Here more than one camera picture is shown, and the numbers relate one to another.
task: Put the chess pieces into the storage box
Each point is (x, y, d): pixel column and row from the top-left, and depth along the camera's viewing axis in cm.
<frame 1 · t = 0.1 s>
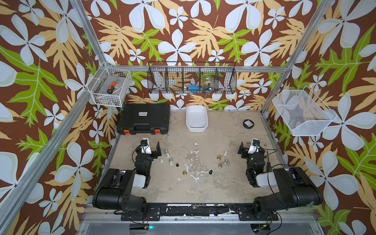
left hand: (150, 141, 89), fingers open
right hand: (249, 143, 89), fingers open
white plastic storage box: (197, 120, 111), point 5 cm above the table
black tool case: (144, 119, 109), point 7 cm above the table
black round tape disc: (248, 124, 113), point 2 cm above the table
tall silver chess piece: (166, 152, 96), point 3 cm above the table
silver pawn: (171, 161, 93), point 2 cm above the table
white chess piece: (168, 155, 95), point 2 cm above the table
white pawn: (161, 160, 93), point 2 cm above the table
black pawn right: (210, 172, 88), point 2 cm above the table
gold pawn: (219, 158, 95), on the table
gold pawn 2: (220, 165, 91), point 2 cm above the table
silver pawn right: (225, 162, 93), point 2 cm above the table
white pawn right: (225, 153, 96), point 3 cm above the table

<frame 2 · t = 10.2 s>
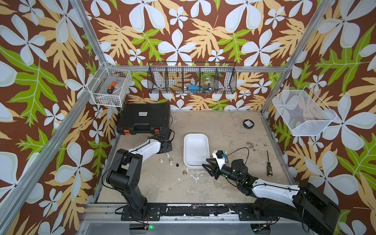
left hand: (167, 145, 96), fingers closed
right hand: (204, 162, 79), fingers open
white plastic storage box: (196, 150, 96), point 3 cm above the table
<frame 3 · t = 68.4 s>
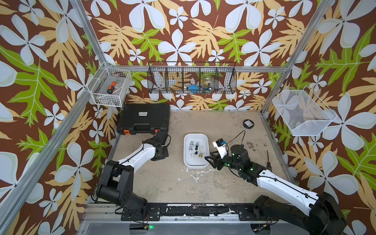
left hand: (164, 153, 91), fingers closed
right hand: (207, 155, 78), fingers open
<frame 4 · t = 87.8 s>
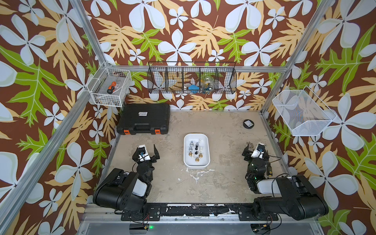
left hand: (146, 145, 85), fingers open
right hand: (255, 146, 86), fingers open
